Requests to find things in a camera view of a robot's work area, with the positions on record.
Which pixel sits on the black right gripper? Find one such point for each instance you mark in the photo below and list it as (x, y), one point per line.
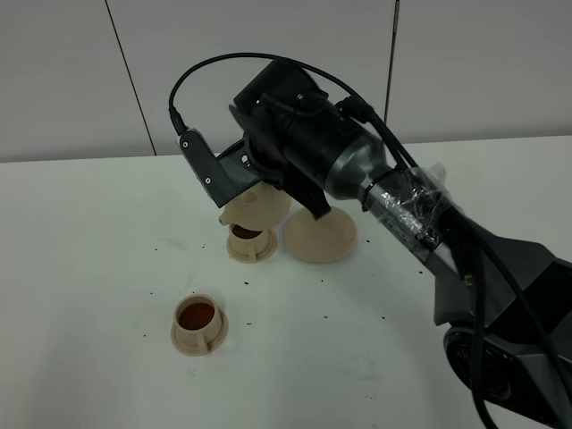
(296, 136)

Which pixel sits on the beige teapot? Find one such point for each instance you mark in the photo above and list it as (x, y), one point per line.
(259, 208)

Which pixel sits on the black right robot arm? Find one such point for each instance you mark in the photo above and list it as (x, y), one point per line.
(507, 303)

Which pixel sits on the beige teapot saucer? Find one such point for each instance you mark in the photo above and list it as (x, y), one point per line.
(325, 241)

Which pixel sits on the beige teacup far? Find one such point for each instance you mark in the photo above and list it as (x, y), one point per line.
(250, 247)

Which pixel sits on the beige teacup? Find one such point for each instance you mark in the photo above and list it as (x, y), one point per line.
(199, 326)
(250, 247)

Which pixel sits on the beige teacup near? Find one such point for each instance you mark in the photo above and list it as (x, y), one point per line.
(199, 326)

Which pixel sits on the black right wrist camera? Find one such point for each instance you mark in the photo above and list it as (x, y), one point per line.
(207, 168)

